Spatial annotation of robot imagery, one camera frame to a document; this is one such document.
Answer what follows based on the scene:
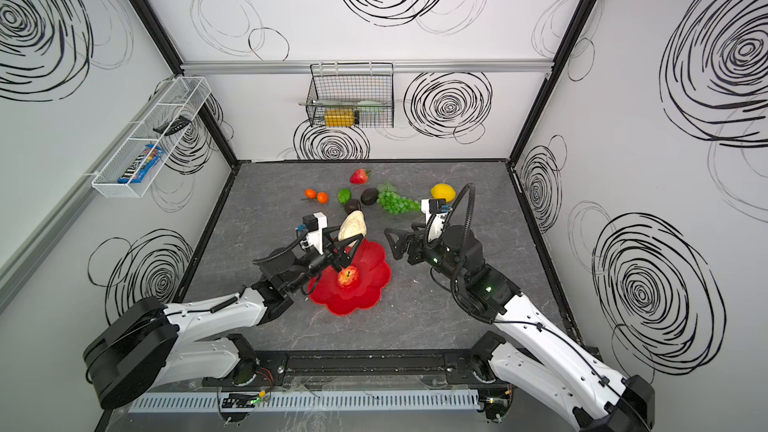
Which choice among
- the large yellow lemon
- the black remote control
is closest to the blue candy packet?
the black remote control

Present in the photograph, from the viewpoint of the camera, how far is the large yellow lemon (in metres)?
1.07

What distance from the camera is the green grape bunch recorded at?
1040mm
